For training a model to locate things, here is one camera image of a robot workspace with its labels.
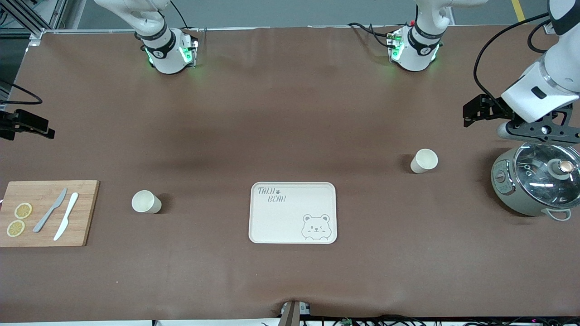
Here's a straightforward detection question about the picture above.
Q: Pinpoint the white plastic cup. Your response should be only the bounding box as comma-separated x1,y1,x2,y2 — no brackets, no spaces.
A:
410,149,439,174
131,190,162,214

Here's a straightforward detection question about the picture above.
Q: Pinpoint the white bear print tray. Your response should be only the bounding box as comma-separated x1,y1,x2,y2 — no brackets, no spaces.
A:
248,182,338,245

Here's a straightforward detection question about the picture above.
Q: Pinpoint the grey plastic knife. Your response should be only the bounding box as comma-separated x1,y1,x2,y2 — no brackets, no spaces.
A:
33,188,68,233

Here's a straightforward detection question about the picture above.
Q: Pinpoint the grey-green electric pot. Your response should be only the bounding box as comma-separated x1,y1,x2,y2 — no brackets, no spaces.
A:
491,141,580,221

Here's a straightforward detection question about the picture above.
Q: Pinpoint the glass pot lid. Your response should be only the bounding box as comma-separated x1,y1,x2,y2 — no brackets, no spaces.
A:
513,141,580,210

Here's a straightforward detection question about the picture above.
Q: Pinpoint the white plastic knife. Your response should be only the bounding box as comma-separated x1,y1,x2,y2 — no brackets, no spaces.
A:
53,192,79,241

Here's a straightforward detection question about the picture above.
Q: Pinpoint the wooden cutting board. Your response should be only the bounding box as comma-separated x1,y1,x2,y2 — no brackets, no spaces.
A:
0,180,100,247

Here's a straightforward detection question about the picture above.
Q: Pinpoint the brown table cover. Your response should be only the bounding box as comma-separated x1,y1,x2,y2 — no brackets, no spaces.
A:
0,25,580,323

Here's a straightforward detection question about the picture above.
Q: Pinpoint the metal table clamp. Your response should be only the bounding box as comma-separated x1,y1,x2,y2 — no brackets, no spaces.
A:
280,300,312,326

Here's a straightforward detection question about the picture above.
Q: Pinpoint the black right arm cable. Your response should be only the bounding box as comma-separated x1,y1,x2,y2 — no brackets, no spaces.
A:
0,79,43,105

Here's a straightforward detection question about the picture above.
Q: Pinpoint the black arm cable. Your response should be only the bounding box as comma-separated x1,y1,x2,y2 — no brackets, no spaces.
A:
473,13,551,107
0,79,43,105
527,20,561,54

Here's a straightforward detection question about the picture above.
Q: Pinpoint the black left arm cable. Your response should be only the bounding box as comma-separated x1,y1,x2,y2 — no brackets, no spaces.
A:
527,20,561,54
473,13,551,107

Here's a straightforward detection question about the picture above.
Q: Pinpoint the aluminium frame profile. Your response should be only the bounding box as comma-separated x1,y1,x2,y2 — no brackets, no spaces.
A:
0,0,68,40

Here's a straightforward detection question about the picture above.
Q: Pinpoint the black base cable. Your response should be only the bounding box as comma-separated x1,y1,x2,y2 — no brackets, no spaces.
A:
348,22,396,48

